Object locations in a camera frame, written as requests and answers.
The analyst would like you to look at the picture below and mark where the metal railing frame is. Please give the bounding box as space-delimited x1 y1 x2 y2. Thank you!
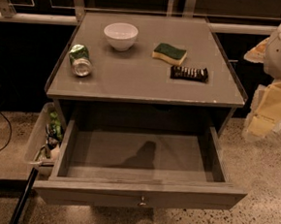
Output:
0 0 281 35

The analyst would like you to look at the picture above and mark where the grey drawer cabinet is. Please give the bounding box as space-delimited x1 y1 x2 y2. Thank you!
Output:
41 7 255 149

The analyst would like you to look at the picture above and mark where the clear plastic storage bin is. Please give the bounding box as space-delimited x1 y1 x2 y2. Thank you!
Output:
24 103 63 176

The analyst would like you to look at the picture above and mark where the green yellow sponge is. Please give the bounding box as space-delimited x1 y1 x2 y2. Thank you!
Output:
152 43 187 65

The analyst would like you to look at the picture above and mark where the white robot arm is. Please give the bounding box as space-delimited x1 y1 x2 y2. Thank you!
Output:
242 24 281 143

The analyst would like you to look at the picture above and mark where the green soda can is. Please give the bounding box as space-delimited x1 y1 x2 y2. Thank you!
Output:
69 44 92 78

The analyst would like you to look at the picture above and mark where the black bar on floor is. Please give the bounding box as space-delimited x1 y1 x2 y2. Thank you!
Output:
9 168 39 224

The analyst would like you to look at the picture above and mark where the grey top drawer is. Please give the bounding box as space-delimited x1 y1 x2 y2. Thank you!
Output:
34 121 246 210

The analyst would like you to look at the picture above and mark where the white ceramic bowl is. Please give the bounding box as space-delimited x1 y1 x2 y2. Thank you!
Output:
104 22 139 51

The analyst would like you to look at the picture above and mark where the black snack bar wrapper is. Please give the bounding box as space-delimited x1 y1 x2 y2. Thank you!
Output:
170 66 208 83

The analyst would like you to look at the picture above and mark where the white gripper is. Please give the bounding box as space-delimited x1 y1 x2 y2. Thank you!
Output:
242 38 281 143

